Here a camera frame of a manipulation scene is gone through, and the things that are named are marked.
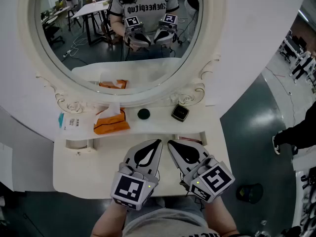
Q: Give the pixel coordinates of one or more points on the red flat packet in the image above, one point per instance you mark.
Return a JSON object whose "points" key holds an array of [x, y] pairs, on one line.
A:
{"points": [[191, 139]]}

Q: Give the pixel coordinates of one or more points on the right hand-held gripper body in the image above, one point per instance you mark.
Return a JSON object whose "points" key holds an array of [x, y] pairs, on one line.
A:
{"points": [[217, 179]]}

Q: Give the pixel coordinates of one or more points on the white vanity dressing table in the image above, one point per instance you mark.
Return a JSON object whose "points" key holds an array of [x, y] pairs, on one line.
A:
{"points": [[93, 171]]}

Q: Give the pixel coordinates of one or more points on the white packet with teal label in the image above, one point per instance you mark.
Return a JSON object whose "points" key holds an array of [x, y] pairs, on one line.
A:
{"points": [[72, 123]]}

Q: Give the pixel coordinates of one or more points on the white side table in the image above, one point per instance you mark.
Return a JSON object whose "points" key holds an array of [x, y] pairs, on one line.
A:
{"points": [[300, 206]]}

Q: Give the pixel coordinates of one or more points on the white office desk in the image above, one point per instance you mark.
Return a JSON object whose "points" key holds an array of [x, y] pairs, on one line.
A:
{"points": [[293, 46]]}

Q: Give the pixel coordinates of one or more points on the small black square box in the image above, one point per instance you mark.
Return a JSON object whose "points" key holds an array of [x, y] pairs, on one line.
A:
{"points": [[180, 112]]}

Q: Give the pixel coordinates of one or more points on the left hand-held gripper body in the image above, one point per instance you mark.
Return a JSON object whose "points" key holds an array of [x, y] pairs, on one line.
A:
{"points": [[128, 187]]}

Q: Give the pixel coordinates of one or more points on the black cap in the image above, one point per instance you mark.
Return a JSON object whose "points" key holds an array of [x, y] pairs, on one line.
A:
{"points": [[249, 194]]}

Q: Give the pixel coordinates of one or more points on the orange tissue pack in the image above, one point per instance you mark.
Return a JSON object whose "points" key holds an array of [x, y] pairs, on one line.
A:
{"points": [[111, 126]]}

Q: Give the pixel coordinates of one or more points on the person's right forearm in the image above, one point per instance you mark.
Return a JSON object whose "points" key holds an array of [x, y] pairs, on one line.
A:
{"points": [[221, 218]]}

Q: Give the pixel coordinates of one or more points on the person's grey shirt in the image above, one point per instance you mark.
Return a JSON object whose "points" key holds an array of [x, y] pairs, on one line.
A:
{"points": [[168, 221]]}

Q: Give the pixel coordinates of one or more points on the white drawer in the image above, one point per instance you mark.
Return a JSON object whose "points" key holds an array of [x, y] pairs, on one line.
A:
{"points": [[79, 144], [204, 139]]}

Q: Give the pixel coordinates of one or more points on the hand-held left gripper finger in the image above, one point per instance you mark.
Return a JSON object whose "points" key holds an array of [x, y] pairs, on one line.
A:
{"points": [[154, 162], [130, 157]]}

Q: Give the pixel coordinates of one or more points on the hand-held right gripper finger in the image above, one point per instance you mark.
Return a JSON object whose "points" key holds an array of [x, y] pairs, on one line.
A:
{"points": [[179, 160], [202, 152]]}

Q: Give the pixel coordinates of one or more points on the oval mirror with ornate frame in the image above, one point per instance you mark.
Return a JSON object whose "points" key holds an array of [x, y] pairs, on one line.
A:
{"points": [[148, 100]]}

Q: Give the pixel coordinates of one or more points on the dark round lid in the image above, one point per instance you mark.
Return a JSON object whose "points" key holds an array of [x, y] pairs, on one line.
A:
{"points": [[143, 114]]}

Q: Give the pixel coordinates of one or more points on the person's left forearm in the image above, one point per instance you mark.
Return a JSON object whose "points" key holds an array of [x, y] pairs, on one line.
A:
{"points": [[108, 221]]}

